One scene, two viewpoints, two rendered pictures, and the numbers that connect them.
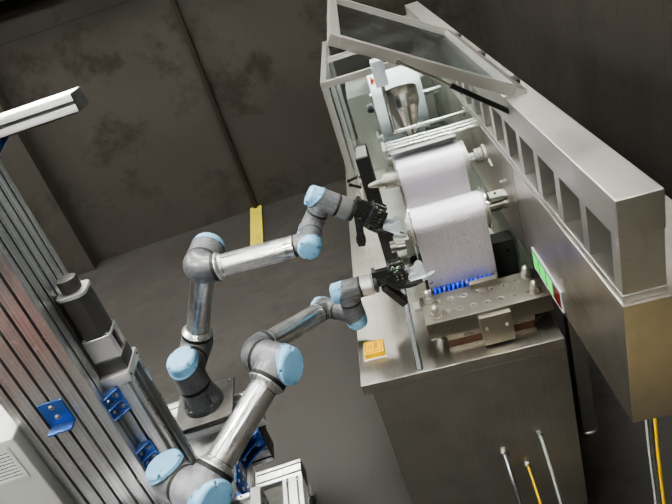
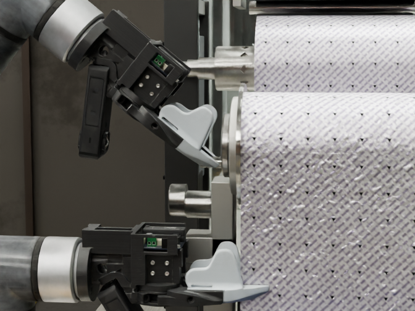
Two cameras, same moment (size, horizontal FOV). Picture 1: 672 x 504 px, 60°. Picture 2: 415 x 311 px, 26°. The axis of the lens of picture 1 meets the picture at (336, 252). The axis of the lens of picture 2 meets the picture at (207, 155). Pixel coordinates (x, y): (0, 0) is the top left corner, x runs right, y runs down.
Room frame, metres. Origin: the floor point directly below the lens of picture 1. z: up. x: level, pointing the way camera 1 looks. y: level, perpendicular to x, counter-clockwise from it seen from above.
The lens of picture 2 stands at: (0.72, -0.20, 1.36)
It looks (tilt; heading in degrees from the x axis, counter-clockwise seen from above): 7 degrees down; 358
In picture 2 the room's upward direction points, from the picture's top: straight up
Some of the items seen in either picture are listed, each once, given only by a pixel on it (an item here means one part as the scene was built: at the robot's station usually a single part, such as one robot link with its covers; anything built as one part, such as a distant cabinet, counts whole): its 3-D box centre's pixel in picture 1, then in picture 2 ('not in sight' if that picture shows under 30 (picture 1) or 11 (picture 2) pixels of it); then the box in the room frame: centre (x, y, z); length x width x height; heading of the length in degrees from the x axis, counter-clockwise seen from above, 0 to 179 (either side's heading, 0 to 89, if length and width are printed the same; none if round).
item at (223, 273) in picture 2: (421, 272); (226, 274); (1.69, -0.25, 1.11); 0.09 x 0.03 x 0.06; 81
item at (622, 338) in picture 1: (492, 124); not in sight; (2.35, -0.80, 1.29); 3.10 x 0.28 x 0.30; 172
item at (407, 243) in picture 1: (412, 273); (209, 300); (1.81, -0.23, 1.05); 0.06 x 0.05 x 0.31; 82
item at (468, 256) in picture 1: (458, 260); (346, 276); (1.69, -0.38, 1.11); 0.23 x 0.01 x 0.18; 82
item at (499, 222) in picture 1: (461, 155); not in sight; (2.78, -0.77, 1.02); 2.24 x 0.04 x 0.24; 172
